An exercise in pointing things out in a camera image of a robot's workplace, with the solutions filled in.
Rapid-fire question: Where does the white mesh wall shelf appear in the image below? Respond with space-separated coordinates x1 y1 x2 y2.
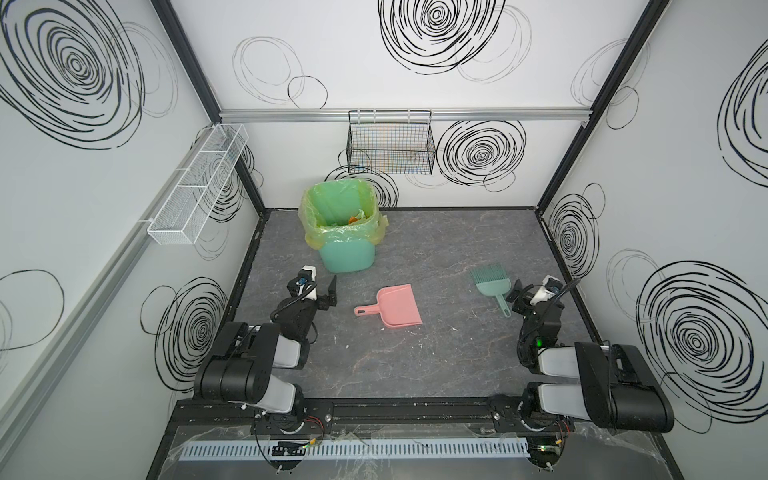
147 123 248 246

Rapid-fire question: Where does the green trash bin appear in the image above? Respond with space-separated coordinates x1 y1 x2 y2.
302 178 388 275

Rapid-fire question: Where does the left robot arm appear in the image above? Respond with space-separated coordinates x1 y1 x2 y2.
193 265 338 426

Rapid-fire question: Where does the yellow-green bin liner bag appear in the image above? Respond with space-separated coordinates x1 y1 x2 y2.
298 178 389 250

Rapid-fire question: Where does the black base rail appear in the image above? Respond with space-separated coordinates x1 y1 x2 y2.
173 395 652 428

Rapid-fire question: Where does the teal hand brush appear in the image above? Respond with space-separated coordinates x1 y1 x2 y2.
470 264 512 318

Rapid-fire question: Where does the pink plastic dustpan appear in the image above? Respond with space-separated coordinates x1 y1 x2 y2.
354 284 422 329

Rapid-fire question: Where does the grey slotted cable duct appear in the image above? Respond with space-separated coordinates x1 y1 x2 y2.
178 438 530 462

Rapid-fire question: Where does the black wire basket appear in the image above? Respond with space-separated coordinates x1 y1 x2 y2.
345 109 437 175

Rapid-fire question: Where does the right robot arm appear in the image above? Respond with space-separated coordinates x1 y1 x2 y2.
499 276 675 433

